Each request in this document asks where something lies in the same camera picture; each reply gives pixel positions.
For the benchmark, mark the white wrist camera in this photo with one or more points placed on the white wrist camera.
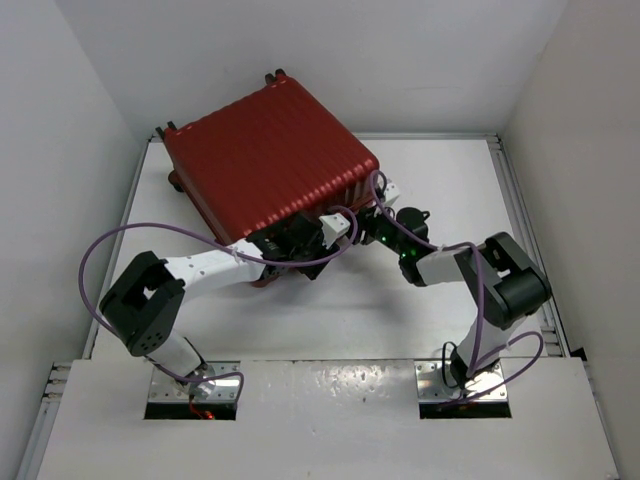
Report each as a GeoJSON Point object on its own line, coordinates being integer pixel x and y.
{"type": "Point", "coordinates": [333, 228]}
{"type": "Point", "coordinates": [388, 193]}

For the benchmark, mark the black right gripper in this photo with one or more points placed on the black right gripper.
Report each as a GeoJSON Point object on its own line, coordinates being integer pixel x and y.
{"type": "Point", "coordinates": [366, 221]}

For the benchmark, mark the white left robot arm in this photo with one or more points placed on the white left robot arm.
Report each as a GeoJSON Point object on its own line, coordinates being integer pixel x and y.
{"type": "Point", "coordinates": [143, 303]}

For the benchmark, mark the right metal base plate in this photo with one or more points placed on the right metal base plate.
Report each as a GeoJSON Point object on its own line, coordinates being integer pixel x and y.
{"type": "Point", "coordinates": [435, 384]}

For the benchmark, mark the red hard-shell suitcase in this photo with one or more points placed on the red hard-shell suitcase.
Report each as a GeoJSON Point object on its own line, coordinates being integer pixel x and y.
{"type": "Point", "coordinates": [266, 157]}

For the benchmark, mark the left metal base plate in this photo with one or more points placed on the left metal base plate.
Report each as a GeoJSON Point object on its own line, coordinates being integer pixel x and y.
{"type": "Point", "coordinates": [216, 383]}

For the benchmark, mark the aluminium table frame rail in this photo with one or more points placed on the aluminium table frame rail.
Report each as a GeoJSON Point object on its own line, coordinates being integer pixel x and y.
{"type": "Point", "coordinates": [551, 323]}

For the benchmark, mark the metal base plate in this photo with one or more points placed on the metal base plate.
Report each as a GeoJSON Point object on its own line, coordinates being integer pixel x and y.
{"type": "Point", "coordinates": [216, 383]}
{"type": "Point", "coordinates": [435, 384]}

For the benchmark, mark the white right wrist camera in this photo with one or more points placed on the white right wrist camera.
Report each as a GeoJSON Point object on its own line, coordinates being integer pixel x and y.
{"type": "Point", "coordinates": [388, 193]}

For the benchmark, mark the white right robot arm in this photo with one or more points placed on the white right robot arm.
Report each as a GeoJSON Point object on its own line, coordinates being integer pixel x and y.
{"type": "Point", "coordinates": [504, 282]}

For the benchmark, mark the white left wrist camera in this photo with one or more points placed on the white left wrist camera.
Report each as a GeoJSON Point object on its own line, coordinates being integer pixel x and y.
{"type": "Point", "coordinates": [333, 228]}

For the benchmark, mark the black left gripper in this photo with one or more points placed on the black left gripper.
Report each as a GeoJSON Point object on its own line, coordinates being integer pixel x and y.
{"type": "Point", "coordinates": [321, 251]}

